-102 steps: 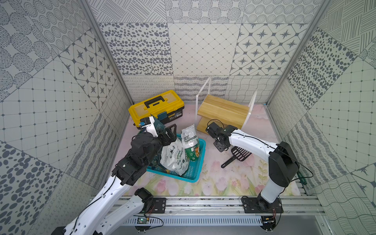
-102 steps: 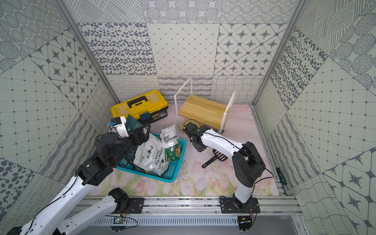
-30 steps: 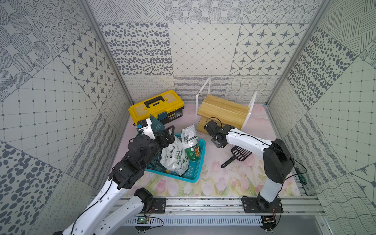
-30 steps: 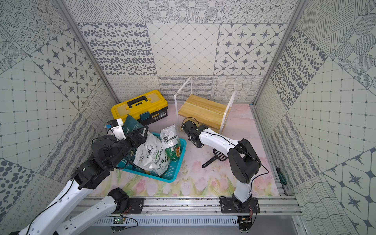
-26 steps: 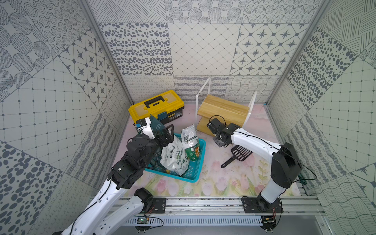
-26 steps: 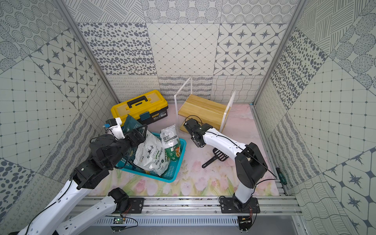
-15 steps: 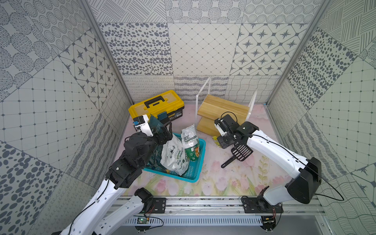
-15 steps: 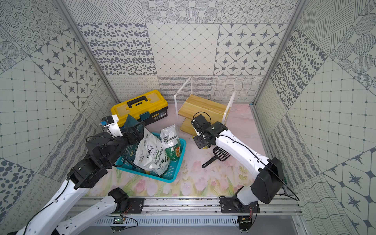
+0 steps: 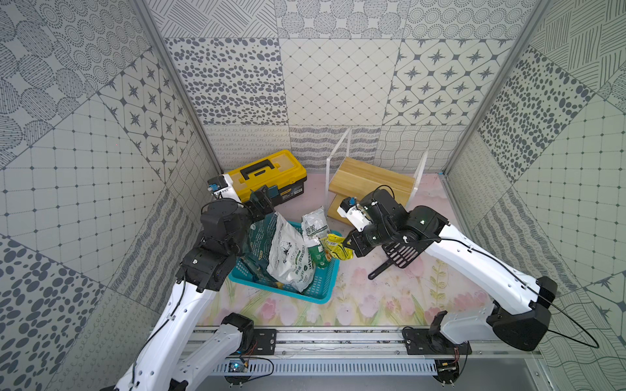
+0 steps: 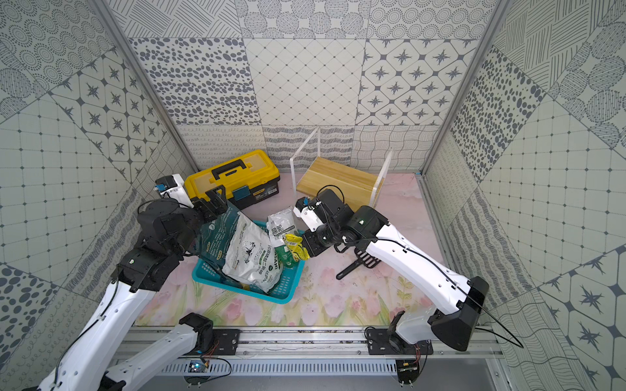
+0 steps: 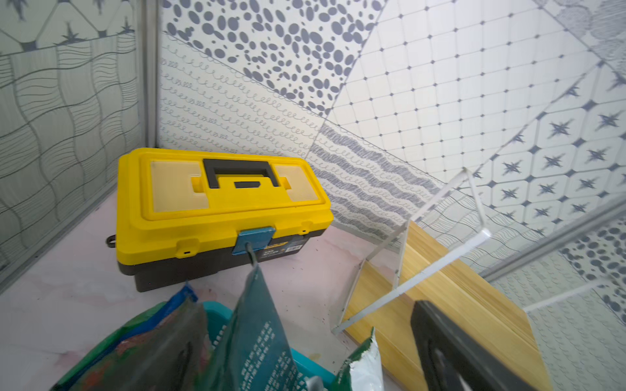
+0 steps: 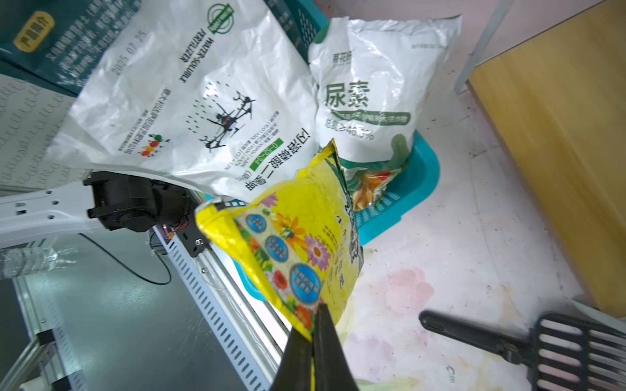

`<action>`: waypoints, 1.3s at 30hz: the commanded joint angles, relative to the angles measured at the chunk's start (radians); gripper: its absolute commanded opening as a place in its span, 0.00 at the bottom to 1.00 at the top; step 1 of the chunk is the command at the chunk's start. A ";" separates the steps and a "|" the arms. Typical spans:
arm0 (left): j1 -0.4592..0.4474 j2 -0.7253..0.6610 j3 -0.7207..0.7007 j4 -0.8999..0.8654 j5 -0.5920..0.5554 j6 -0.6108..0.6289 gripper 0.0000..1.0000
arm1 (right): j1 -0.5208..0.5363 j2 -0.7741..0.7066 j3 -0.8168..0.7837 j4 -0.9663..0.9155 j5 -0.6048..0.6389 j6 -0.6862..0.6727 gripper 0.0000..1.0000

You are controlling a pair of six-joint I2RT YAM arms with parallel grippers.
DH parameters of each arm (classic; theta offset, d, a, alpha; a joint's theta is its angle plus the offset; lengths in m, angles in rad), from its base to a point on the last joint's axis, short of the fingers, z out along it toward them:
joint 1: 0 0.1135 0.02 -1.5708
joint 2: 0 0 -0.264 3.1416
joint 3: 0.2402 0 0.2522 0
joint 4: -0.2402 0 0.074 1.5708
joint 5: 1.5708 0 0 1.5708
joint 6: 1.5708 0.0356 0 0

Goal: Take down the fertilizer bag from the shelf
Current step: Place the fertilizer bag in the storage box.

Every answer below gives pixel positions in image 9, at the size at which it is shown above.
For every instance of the aluminium mounting rail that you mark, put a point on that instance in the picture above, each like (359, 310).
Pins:
(369, 342)

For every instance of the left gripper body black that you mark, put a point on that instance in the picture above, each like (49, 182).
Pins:
(262, 204)

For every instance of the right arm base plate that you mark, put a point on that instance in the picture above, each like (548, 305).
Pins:
(419, 341)

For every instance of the green fruit picture bag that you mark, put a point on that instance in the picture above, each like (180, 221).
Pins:
(315, 229)

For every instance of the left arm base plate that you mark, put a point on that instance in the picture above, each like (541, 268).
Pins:
(261, 342)

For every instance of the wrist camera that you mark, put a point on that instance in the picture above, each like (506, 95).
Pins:
(221, 187)
(352, 211)

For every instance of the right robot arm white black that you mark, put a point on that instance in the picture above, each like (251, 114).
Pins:
(518, 313)

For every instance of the white green fertilizer bag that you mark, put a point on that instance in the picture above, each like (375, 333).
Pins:
(289, 260)

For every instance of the white wooden two-tier shelf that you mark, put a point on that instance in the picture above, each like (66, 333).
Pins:
(356, 179)

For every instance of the yellow flower fertilizer bag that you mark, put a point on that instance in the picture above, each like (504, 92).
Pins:
(334, 246)

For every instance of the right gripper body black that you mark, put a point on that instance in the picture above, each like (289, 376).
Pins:
(374, 235)

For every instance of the yellow black toolbox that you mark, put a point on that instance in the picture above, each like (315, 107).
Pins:
(281, 173)

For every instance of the dark green fertilizer bag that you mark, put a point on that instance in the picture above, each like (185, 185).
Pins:
(257, 250)

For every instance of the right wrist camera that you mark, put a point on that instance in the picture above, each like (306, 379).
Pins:
(352, 211)

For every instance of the teal plastic basket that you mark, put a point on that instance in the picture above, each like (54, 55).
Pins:
(319, 292)

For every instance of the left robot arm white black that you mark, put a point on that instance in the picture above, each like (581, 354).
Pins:
(201, 274)

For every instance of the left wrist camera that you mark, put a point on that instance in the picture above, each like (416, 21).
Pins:
(221, 187)

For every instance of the black slotted scoop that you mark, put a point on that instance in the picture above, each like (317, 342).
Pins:
(397, 255)

